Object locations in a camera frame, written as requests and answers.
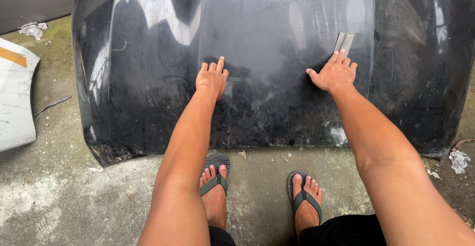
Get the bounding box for person's left hand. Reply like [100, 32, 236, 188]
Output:
[195, 56, 230, 101]

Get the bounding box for person's right hand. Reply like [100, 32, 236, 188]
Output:
[306, 49, 358, 95]

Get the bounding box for gray sandpaper sheet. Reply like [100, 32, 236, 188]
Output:
[333, 32, 355, 58]

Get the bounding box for black car hood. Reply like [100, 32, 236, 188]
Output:
[71, 0, 475, 167]

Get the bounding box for gray green flip-flop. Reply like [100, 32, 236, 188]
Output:
[200, 153, 231, 197]
[287, 170, 323, 225]

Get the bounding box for person's left foot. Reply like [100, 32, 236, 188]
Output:
[200, 164, 228, 231]

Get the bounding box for person's foot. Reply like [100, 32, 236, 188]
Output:
[292, 174, 323, 239]
[200, 164, 228, 231]

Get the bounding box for person's right foot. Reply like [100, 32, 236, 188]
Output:
[292, 174, 323, 239]

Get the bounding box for brown curved twig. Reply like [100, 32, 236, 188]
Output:
[451, 138, 475, 152]

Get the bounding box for crumpled gray paper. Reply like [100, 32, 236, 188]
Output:
[18, 22, 49, 41]
[449, 150, 471, 174]

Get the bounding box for person's black shorts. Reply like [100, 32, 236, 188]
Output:
[209, 214, 387, 246]

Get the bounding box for thin black stick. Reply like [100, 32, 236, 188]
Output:
[33, 95, 72, 118]

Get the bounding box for white car body panel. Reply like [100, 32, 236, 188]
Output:
[0, 38, 41, 152]

